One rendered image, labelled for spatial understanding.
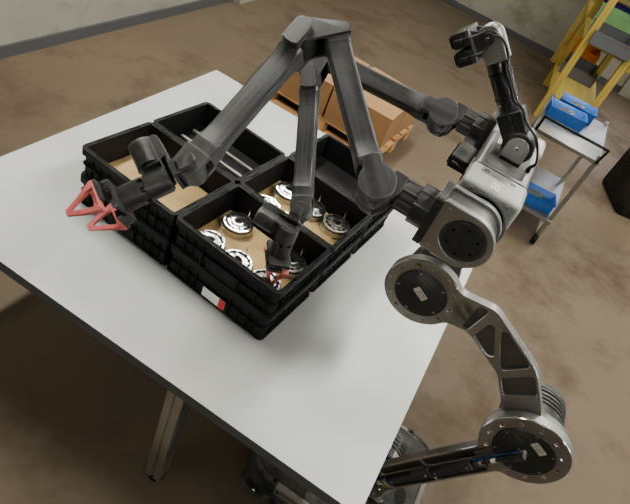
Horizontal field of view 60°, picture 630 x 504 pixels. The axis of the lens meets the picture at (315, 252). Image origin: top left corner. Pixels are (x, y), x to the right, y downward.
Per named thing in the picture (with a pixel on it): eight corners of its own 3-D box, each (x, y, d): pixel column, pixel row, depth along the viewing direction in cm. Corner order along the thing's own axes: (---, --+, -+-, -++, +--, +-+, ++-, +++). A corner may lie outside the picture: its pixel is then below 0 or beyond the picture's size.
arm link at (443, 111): (319, 31, 152) (323, 48, 162) (294, 73, 151) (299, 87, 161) (464, 104, 145) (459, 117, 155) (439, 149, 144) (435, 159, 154)
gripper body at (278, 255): (267, 268, 154) (274, 249, 149) (265, 243, 161) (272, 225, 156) (289, 272, 156) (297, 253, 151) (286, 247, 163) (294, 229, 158)
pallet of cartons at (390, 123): (410, 133, 468) (431, 93, 444) (381, 171, 407) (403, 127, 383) (298, 73, 481) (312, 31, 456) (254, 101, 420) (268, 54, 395)
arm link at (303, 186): (319, 61, 151) (323, 78, 161) (298, 61, 151) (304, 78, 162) (308, 217, 147) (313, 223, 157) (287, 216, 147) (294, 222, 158)
